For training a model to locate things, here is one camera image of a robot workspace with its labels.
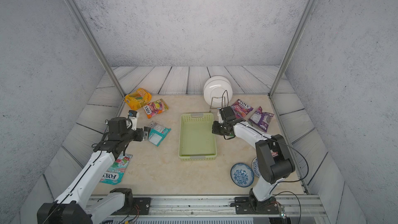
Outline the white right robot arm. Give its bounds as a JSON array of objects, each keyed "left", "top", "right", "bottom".
[{"left": 212, "top": 106, "right": 295, "bottom": 211}]

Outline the teal Fox's candy bag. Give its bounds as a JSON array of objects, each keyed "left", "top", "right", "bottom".
[{"left": 148, "top": 121, "right": 171, "bottom": 147}]

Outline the purple Fox's berries bag back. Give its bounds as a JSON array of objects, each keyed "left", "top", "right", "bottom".
[{"left": 248, "top": 106, "right": 274, "bottom": 132}]

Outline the white plate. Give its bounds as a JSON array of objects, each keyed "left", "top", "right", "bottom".
[{"left": 203, "top": 76, "right": 233, "bottom": 106}]

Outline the aluminium corner post left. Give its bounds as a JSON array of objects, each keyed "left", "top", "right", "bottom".
[{"left": 64, "top": 0, "right": 126, "bottom": 98}]

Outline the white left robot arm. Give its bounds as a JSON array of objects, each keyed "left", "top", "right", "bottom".
[{"left": 37, "top": 117, "right": 151, "bottom": 224}]

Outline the metal wire plate rack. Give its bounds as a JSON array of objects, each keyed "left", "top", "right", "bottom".
[{"left": 209, "top": 90, "right": 230, "bottom": 112}]

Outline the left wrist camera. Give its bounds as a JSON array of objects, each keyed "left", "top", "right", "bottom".
[{"left": 128, "top": 110, "right": 140, "bottom": 131}]

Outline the yellow orange candy bag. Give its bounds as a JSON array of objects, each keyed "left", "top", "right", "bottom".
[{"left": 124, "top": 88, "right": 152, "bottom": 111}]

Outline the aluminium corner post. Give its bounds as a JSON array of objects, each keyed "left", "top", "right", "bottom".
[
  {"left": 64, "top": 0, "right": 126, "bottom": 98},
  {"left": 268, "top": 0, "right": 317, "bottom": 99}
]

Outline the green plastic basket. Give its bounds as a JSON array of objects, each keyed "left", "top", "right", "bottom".
[{"left": 178, "top": 113, "right": 217, "bottom": 161}]

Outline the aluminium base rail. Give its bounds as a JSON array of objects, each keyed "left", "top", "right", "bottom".
[{"left": 133, "top": 192, "right": 329, "bottom": 224}]

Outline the teal red Fox's fruits bag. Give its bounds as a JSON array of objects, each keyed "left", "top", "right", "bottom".
[{"left": 100, "top": 154, "right": 133, "bottom": 185}]

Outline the pink yellow Fox's candy bag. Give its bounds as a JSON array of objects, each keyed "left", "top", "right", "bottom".
[{"left": 143, "top": 99, "right": 169, "bottom": 119}]

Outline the blue patterned bowl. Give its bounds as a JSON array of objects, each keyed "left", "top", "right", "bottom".
[{"left": 230, "top": 163, "right": 255, "bottom": 188}]

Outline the pink Fox's berries candy bag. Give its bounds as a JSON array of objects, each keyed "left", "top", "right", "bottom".
[{"left": 231, "top": 99, "right": 254, "bottom": 119}]

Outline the aluminium corner post right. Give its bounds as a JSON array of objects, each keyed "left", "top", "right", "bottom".
[{"left": 268, "top": 0, "right": 317, "bottom": 99}]

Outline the blue yellow patterned plate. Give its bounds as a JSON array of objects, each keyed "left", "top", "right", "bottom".
[{"left": 251, "top": 158, "right": 261, "bottom": 177}]

